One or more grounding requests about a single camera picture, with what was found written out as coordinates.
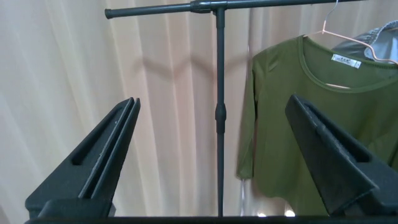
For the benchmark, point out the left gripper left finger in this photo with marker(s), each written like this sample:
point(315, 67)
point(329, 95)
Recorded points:
point(77, 186)

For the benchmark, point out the pink clothes hanger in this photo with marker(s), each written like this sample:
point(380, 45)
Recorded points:
point(342, 36)

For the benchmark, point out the black clothes rack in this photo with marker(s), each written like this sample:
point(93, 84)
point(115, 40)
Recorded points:
point(220, 77)

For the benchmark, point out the pale grey garment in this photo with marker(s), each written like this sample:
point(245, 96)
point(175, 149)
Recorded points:
point(382, 40)

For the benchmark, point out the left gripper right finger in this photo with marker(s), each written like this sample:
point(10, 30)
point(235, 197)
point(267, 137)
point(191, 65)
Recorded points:
point(342, 174)

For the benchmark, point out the green printed sleeveless shirt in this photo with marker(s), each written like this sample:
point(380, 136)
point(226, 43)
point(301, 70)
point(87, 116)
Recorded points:
point(280, 140)

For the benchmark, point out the beige curtain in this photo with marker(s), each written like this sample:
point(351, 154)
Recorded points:
point(77, 77)

